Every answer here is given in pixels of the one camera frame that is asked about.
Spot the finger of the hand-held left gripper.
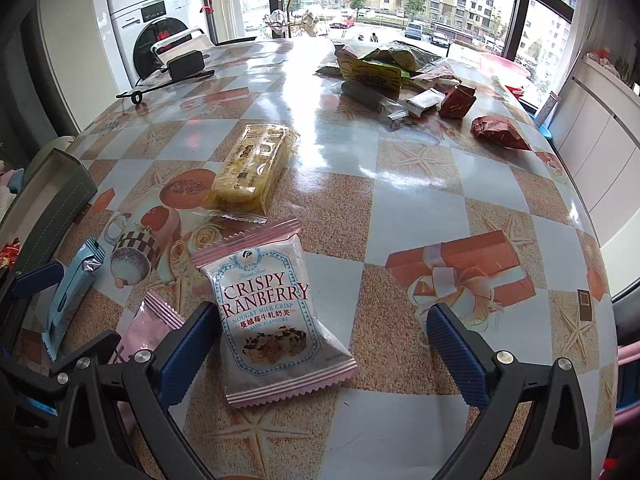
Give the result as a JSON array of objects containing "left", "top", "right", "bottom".
[
  {"left": 10, "top": 260, "right": 67, "bottom": 302},
  {"left": 47, "top": 330, "right": 123, "bottom": 378}
]

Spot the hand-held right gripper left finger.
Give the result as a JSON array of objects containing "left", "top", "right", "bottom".
[{"left": 56, "top": 301, "right": 223, "bottom": 480}]

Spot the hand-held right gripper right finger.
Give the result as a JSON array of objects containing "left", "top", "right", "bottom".
[{"left": 426, "top": 302, "right": 593, "bottom": 480}]

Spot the light blue snack packet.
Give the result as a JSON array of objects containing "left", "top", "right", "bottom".
[{"left": 41, "top": 237, "right": 107, "bottom": 363}]

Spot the grey box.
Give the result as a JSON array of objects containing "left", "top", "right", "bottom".
[{"left": 0, "top": 150, "right": 98, "bottom": 283}]

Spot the pink printed snack packet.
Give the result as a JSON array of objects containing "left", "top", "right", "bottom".
[{"left": 191, "top": 217, "right": 360, "bottom": 409}]

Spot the plain pink snack packet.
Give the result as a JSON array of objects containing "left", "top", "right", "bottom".
[{"left": 114, "top": 291, "right": 187, "bottom": 363}]

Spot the pink plastic stool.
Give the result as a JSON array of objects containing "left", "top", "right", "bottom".
[{"left": 617, "top": 342, "right": 640, "bottom": 426}]

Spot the yellow biscuit packet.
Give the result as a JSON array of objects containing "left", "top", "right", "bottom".
[{"left": 192, "top": 123, "right": 301, "bottom": 225}]

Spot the large red snack bag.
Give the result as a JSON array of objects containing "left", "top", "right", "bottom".
[{"left": 471, "top": 115, "right": 533, "bottom": 152}]

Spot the white cabinet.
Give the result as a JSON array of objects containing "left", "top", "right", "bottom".
[{"left": 552, "top": 55, "right": 640, "bottom": 261}]

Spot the folded red snack packet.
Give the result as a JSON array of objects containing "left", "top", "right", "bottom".
[{"left": 439, "top": 84, "right": 477, "bottom": 120}]

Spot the white snack packet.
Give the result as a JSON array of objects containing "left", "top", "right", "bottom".
[{"left": 404, "top": 89, "right": 446, "bottom": 118}]

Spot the black charger box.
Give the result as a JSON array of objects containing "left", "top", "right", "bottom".
[{"left": 166, "top": 51, "right": 206, "bottom": 81}]

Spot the white washing machine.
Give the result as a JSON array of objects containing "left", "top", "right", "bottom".
[{"left": 107, "top": 0, "right": 208, "bottom": 88}]

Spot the grey long brush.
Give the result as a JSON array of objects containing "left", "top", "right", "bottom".
[{"left": 535, "top": 91, "right": 558, "bottom": 128}]

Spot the clear plastic snack packet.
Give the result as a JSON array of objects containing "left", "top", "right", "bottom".
[{"left": 340, "top": 80, "right": 408, "bottom": 121}]

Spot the large pink basin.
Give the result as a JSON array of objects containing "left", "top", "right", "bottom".
[{"left": 479, "top": 54, "right": 530, "bottom": 86}]

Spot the yellow snack bag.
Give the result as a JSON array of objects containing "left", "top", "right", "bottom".
[{"left": 336, "top": 56, "right": 403, "bottom": 101}]

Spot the green snack bag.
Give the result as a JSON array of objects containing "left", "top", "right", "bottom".
[{"left": 362, "top": 42, "right": 448, "bottom": 70}]

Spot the clothes pile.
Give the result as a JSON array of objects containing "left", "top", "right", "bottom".
[{"left": 587, "top": 50, "right": 626, "bottom": 78}]

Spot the black cable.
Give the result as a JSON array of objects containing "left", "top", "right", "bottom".
[{"left": 116, "top": 71, "right": 216, "bottom": 106}]

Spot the white metal frame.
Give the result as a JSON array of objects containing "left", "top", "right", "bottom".
[{"left": 150, "top": 29, "right": 207, "bottom": 58}]

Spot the metal wire rack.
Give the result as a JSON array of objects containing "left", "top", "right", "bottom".
[{"left": 263, "top": 0, "right": 321, "bottom": 40}]

